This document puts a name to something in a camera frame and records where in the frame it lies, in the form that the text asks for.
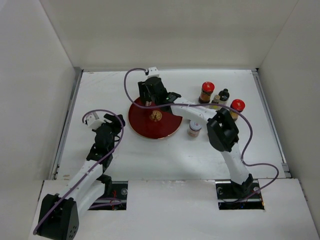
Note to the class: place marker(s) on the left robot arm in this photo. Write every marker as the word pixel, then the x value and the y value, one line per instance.
pixel 60 213

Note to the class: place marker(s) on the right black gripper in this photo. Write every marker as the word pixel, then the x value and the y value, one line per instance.
pixel 143 88

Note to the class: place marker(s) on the white lid pink jar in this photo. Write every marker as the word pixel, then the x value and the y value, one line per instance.
pixel 194 128

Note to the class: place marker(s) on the black cap dark bottle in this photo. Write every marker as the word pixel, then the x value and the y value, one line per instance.
pixel 224 96

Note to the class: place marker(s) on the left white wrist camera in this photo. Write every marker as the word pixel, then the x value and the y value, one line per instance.
pixel 93 122

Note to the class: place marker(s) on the red round tray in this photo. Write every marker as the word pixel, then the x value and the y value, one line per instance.
pixel 153 123

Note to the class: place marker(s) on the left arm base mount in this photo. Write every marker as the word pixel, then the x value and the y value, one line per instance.
pixel 114 197

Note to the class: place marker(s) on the red lid sauce jar right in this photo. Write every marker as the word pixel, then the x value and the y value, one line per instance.
pixel 237 105

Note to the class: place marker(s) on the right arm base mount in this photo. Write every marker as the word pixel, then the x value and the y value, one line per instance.
pixel 231 196

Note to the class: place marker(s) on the red lid sauce jar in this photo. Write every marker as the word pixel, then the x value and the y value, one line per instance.
pixel 207 89
pixel 237 105

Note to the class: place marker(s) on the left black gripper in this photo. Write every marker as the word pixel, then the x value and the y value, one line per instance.
pixel 116 123

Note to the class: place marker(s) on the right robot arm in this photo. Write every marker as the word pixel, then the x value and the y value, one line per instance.
pixel 221 128

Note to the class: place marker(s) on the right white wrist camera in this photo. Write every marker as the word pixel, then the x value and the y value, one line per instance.
pixel 152 72

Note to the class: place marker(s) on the beige cap yellow bottle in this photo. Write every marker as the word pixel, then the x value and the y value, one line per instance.
pixel 216 101

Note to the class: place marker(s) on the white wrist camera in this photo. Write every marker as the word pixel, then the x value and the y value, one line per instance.
pixel 93 122
pixel 152 72

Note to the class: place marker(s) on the red lid sauce jar back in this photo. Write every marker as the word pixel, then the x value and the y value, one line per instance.
pixel 207 89

